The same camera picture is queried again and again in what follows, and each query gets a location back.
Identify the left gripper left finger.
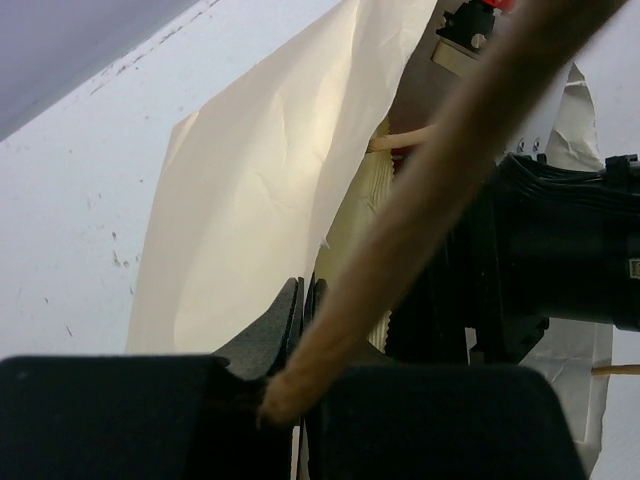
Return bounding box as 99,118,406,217
1,279,304,479

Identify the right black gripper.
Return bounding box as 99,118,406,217
389,155,639,364

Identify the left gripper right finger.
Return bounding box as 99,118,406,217
303,277,585,479

